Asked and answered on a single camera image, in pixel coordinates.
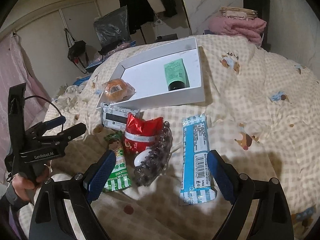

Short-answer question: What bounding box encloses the folded beige cloth stack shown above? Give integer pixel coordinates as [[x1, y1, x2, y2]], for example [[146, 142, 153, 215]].
[[219, 7, 258, 20]]

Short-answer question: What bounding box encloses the dark plastic hair claw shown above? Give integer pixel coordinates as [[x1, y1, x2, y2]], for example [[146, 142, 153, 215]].
[[134, 121, 173, 187]]

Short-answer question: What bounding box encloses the pink folded blanket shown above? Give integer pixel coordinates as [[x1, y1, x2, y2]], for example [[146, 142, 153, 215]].
[[208, 16, 267, 46]]

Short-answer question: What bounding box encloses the white shallow cardboard box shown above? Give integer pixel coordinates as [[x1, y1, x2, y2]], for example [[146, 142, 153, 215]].
[[110, 36, 205, 110]]

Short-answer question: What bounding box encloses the pink lace curtain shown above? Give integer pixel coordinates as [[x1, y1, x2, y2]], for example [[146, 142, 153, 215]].
[[1, 34, 49, 181]]

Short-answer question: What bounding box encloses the black hanging bag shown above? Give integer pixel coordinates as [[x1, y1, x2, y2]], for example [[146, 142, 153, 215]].
[[64, 28, 89, 74]]

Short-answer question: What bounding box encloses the checkered bear print quilt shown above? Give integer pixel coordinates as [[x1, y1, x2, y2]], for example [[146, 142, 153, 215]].
[[17, 33, 320, 240]]

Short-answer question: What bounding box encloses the white earbuds case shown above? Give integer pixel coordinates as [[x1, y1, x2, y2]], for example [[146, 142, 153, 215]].
[[134, 149, 151, 167]]

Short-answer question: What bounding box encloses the blue white biscuit package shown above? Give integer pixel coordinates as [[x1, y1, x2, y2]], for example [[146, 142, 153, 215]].
[[179, 114, 216, 206]]

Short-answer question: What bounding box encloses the black plastic covered chair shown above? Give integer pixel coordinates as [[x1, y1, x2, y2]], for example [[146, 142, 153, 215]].
[[93, 6, 131, 54]]

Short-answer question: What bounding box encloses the red snack packet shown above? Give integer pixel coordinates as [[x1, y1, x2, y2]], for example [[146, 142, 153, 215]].
[[124, 113, 163, 154]]

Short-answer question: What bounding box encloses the green candy stick package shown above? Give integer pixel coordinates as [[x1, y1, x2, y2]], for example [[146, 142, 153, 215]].
[[103, 131, 131, 192]]

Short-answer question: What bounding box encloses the hanging black coat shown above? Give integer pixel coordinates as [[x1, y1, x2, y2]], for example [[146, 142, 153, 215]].
[[119, 0, 155, 35]]

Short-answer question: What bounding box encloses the packaged bread bun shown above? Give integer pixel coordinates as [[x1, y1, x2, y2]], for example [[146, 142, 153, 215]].
[[102, 79, 136, 103]]

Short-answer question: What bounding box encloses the person's left hand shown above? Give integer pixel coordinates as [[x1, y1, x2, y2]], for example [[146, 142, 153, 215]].
[[11, 164, 51, 203]]

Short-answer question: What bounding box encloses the black white snack wrapper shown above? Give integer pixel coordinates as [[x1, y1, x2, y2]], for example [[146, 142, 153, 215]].
[[100, 102, 140, 132]]

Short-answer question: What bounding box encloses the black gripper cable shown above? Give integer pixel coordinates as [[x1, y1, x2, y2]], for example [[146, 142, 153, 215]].
[[24, 95, 64, 133]]

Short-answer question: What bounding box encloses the green hand cream tube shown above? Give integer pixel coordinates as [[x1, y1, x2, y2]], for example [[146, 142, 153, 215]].
[[164, 59, 189, 91]]

